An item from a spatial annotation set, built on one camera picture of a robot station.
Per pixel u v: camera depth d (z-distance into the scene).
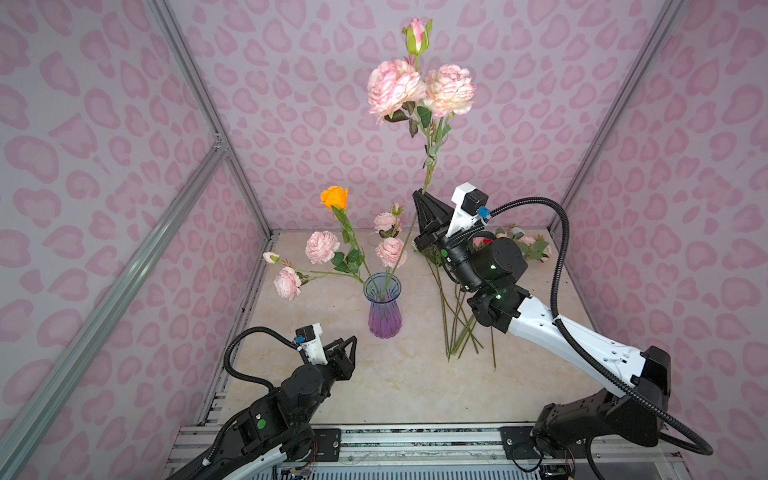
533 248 1.06
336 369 0.63
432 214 0.52
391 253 0.70
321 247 0.63
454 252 0.52
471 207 0.46
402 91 0.34
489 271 0.45
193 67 0.77
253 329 0.54
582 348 0.42
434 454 0.72
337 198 0.70
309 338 0.62
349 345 0.70
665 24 0.71
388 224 0.76
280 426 0.53
